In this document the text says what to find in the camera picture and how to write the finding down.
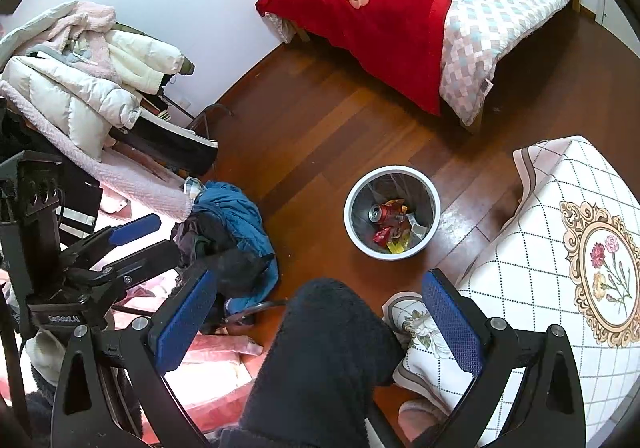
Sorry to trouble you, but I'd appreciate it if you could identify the wooden bed with mattress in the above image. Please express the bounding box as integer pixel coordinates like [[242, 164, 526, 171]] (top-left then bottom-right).
[[261, 0, 571, 127]]

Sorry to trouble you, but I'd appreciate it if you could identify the white round trash bin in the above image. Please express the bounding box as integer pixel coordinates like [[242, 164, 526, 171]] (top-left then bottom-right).
[[343, 165, 442, 260]]

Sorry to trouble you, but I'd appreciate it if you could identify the blue clothes pile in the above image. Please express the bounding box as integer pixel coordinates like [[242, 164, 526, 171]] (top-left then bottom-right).
[[171, 182, 280, 314]]

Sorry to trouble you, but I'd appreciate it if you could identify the red snack wrapper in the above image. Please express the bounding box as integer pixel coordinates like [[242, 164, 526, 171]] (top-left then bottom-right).
[[373, 225, 405, 248]]

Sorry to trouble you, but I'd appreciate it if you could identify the red blanket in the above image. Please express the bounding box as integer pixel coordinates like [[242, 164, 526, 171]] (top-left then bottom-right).
[[256, 0, 451, 116]]

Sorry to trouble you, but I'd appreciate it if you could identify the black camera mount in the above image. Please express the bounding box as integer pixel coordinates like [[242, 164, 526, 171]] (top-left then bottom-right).
[[1, 150, 62, 300]]

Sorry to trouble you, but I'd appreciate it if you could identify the white puffer jackets pile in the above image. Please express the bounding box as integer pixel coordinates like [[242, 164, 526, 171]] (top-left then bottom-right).
[[1, 0, 194, 161]]

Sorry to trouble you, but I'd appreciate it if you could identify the red crushed soda can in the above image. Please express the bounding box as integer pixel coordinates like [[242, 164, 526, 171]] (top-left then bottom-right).
[[368, 204, 408, 226]]

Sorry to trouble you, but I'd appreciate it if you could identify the white patterned tablecloth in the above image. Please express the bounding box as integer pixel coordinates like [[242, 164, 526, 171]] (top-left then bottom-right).
[[383, 136, 639, 447]]

